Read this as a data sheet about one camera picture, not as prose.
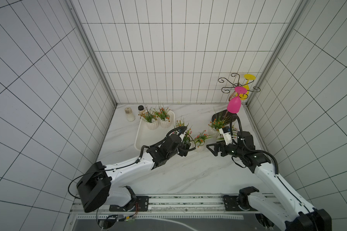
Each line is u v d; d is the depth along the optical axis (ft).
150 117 3.20
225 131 2.29
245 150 1.96
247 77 3.01
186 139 2.44
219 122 2.88
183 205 2.44
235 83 2.92
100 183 1.32
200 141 2.74
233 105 3.04
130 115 3.43
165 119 3.30
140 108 3.41
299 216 1.28
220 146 2.27
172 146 1.91
